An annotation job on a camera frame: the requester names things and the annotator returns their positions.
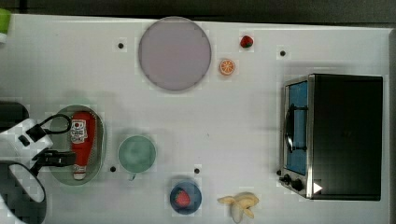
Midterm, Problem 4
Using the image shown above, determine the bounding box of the green cylinder at corner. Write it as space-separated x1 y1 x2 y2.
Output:
0 8 11 44

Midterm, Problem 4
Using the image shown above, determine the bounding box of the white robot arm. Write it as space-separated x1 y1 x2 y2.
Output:
1 119 77 224

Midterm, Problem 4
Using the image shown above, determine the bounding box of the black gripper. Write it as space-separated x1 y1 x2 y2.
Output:
30 149 77 176

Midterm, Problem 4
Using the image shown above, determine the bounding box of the peeled toy banana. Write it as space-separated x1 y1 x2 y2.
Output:
218 192 260 224

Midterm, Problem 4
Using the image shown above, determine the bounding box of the orange slice toy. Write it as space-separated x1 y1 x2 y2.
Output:
219 59 235 76

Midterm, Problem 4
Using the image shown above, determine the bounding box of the small blue plate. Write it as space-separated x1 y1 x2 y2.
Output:
169 180 203 215

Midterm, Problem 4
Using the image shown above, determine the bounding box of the green mug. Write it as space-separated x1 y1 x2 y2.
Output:
118 135 157 181

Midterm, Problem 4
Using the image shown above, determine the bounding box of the black toaster oven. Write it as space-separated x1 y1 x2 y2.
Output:
276 74 384 201

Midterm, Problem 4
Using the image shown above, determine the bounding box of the black round pan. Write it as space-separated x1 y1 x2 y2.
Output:
0 101 29 132

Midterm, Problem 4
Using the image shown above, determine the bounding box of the strawberry on blue plate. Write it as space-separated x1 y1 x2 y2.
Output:
175 189 191 208

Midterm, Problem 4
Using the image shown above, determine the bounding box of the red toy strawberry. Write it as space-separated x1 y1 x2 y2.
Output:
240 35 254 49

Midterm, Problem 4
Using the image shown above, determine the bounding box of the large grey round plate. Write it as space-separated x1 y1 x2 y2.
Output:
138 17 211 91

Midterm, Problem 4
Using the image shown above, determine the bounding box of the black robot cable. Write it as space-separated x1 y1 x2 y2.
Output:
39 113 73 135

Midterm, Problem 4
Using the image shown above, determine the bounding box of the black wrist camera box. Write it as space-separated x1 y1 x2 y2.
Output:
26 124 47 142

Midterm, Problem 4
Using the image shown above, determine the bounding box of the red plush ketchup bottle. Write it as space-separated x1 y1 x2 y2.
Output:
70 111 96 180

